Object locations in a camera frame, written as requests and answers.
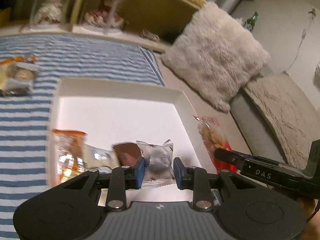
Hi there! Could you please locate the small grey figurine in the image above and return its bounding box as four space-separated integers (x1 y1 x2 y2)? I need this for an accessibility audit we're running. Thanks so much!
139 29 161 43

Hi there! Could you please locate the small orange biscuit packet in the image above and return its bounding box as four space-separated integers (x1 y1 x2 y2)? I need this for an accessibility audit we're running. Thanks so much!
51 129 88 183

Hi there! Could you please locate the thin wall cable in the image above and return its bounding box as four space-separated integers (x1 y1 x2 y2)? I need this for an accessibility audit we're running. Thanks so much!
285 7 317 73

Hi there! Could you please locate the green beer bottle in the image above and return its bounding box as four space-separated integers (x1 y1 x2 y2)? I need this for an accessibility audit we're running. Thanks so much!
243 11 259 32

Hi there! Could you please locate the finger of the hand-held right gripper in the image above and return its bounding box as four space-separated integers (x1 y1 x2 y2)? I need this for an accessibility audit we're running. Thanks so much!
214 148 252 172

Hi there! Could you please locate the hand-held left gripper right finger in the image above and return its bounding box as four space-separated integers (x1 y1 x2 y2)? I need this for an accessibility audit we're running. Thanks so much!
173 157 250 211

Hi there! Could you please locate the white fluffy pillow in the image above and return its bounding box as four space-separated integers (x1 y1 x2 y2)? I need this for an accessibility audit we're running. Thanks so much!
160 1 272 113

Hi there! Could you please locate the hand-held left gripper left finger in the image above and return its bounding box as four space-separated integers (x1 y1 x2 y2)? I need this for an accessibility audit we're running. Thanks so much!
59 156 146 211

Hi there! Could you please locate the white cardboard tray box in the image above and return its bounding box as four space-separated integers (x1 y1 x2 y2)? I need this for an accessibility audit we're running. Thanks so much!
49 77 218 203

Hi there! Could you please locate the translucent silver pastry packet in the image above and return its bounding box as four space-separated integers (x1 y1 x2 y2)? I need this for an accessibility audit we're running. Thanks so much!
136 139 175 187

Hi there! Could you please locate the wooden shelf unit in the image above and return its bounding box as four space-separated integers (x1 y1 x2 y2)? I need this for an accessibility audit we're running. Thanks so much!
0 0 208 53

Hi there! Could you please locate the brown snack packet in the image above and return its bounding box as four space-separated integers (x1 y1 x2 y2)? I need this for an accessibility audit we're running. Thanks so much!
111 142 145 167

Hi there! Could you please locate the white bunny doll case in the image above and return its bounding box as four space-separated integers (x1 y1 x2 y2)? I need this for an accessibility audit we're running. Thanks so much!
29 0 75 29

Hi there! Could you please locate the grey cushion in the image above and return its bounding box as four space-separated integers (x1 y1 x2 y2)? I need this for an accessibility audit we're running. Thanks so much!
229 90 288 163

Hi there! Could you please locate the beige knitted pillow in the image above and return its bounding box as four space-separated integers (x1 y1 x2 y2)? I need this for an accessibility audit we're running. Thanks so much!
244 71 320 170

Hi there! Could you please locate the swirl roll cake packet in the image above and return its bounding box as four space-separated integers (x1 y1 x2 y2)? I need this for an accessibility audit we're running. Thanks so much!
6 54 42 97

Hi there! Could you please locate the blue white striped blanket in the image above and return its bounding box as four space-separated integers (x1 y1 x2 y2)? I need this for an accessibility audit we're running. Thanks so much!
0 34 166 220

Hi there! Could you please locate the red biscuit packet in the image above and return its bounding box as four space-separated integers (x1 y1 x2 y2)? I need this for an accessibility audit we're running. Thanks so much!
193 115 238 175

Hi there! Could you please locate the pink doll case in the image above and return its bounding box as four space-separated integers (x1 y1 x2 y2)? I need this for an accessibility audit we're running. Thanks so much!
82 0 137 34

